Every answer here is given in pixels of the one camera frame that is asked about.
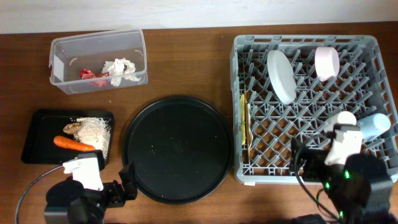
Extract white cup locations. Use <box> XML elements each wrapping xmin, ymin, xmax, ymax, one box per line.
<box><xmin>323</xmin><ymin>111</ymin><xmax>357</xmax><ymax>133</ymax></box>

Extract rice and food scraps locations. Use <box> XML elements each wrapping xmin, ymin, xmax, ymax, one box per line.
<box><xmin>63</xmin><ymin>117</ymin><xmax>111</xmax><ymax>160</ymax></box>

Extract light blue cup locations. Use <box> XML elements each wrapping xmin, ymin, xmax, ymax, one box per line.
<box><xmin>358</xmin><ymin>113</ymin><xmax>391</xmax><ymax>142</ymax></box>

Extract orange carrot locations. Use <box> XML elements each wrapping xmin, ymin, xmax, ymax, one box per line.
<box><xmin>53</xmin><ymin>136</ymin><xmax>95</xmax><ymax>151</ymax></box>

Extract white plastic fork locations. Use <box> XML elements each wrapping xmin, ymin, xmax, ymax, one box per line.
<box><xmin>246</xmin><ymin>103</ymin><xmax>252</xmax><ymax>149</ymax></box>

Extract yellow plastic knife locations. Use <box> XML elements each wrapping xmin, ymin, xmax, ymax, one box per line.
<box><xmin>239</xmin><ymin>94</ymin><xmax>246</xmax><ymax>146</ymax></box>

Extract grey plate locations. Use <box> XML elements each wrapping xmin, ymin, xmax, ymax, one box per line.
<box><xmin>267</xmin><ymin>50</ymin><xmax>297</xmax><ymax>105</ymax></box>

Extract wooden chopstick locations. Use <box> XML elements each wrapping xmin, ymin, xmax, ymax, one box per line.
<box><xmin>243</xmin><ymin>90</ymin><xmax>251</xmax><ymax>159</ymax></box>

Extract white napkin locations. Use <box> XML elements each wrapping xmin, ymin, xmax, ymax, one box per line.
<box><xmin>101</xmin><ymin>58</ymin><xmax>141</xmax><ymax>87</ymax></box>

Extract red snack wrapper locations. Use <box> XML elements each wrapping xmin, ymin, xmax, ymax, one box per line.
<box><xmin>80</xmin><ymin>68</ymin><xmax>109</xmax><ymax>88</ymax></box>

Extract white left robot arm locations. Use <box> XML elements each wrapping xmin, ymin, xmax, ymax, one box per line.
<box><xmin>15</xmin><ymin>150</ymin><xmax>137</xmax><ymax>223</ymax></box>

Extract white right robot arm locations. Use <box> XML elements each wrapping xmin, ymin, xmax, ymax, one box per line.
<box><xmin>290</xmin><ymin>124</ymin><xmax>397</xmax><ymax>223</ymax></box>

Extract grey dishwasher rack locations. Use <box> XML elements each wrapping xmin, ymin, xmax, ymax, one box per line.
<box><xmin>229</xmin><ymin>35</ymin><xmax>397</xmax><ymax>184</ymax></box>

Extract round black tray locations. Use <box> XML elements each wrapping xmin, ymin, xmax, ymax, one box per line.
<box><xmin>121</xmin><ymin>96</ymin><xmax>233</xmax><ymax>204</ymax></box>

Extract rectangular black tray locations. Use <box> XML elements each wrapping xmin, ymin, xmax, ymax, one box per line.
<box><xmin>21</xmin><ymin>109</ymin><xmax>114</xmax><ymax>165</ymax></box>

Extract clear plastic bin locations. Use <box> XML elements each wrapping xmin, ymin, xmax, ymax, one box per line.
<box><xmin>49</xmin><ymin>29</ymin><xmax>148</xmax><ymax>95</ymax></box>

